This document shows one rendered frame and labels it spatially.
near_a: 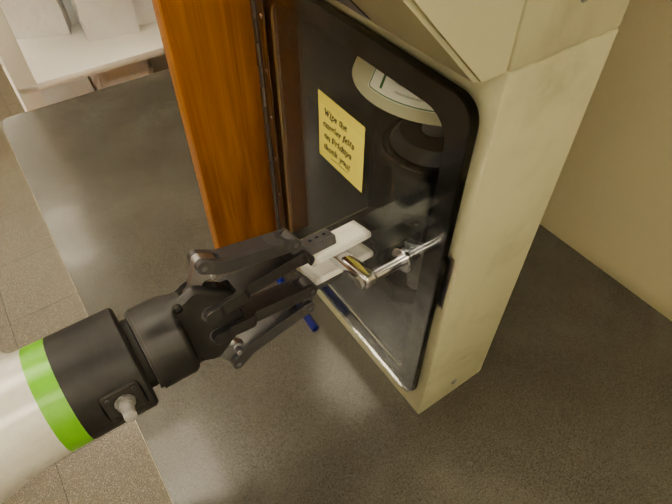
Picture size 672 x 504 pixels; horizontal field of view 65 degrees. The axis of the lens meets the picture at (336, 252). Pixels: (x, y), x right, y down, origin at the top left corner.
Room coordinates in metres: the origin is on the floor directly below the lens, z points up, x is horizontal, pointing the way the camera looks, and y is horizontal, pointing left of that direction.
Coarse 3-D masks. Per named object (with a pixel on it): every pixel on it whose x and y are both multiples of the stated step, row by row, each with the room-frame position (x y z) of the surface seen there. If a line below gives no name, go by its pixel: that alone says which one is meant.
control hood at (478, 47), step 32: (352, 0) 0.35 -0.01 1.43; (384, 0) 0.27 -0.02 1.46; (416, 0) 0.25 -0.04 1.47; (448, 0) 0.26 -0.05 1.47; (480, 0) 0.27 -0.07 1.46; (512, 0) 0.29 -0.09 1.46; (416, 32) 0.28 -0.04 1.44; (448, 32) 0.26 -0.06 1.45; (480, 32) 0.27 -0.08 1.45; (512, 32) 0.29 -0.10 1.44; (448, 64) 0.29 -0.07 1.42; (480, 64) 0.28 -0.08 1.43
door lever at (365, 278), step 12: (348, 252) 0.34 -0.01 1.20; (396, 252) 0.33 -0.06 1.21; (336, 264) 0.33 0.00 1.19; (348, 264) 0.32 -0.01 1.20; (360, 264) 0.32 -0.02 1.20; (384, 264) 0.32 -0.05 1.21; (396, 264) 0.32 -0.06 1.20; (408, 264) 0.32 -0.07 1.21; (360, 276) 0.30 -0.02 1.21; (372, 276) 0.30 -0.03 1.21; (384, 276) 0.31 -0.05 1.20; (360, 288) 0.30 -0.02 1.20
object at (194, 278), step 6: (192, 258) 0.29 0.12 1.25; (198, 258) 0.29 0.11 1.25; (192, 264) 0.28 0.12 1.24; (192, 270) 0.28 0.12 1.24; (192, 276) 0.28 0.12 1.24; (198, 276) 0.28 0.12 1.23; (204, 276) 0.28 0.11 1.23; (210, 276) 0.28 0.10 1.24; (216, 276) 0.28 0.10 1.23; (192, 282) 0.28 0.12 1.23; (198, 282) 0.28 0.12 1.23; (186, 288) 0.28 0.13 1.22
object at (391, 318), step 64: (320, 0) 0.45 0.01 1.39; (320, 64) 0.44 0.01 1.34; (384, 64) 0.37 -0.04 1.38; (384, 128) 0.36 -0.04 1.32; (448, 128) 0.31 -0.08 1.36; (320, 192) 0.45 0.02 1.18; (384, 192) 0.36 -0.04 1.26; (448, 192) 0.30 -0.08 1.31; (384, 256) 0.35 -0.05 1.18; (384, 320) 0.34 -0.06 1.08
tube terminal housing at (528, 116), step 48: (528, 0) 0.30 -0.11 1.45; (576, 0) 0.32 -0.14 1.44; (624, 0) 0.35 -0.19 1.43; (528, 48) 0.30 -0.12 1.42; (576, 48) 0.33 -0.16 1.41; (480, 96) 0.31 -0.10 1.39; (528, 96) 0.31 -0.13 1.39; (576, 96) 0.34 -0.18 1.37; (480, 144) 0.30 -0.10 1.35; (528, 144) 0.32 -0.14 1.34; (480, 192) 0.30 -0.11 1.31; (528, 192) 0.33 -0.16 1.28; (480, 240) 0.31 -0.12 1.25; (528, 240) 0.35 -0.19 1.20; (480, 288) 0.32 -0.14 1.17; (432, 336) 0.30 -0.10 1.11; (480, 336) 0.34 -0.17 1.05; (432, 384) 0.30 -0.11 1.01
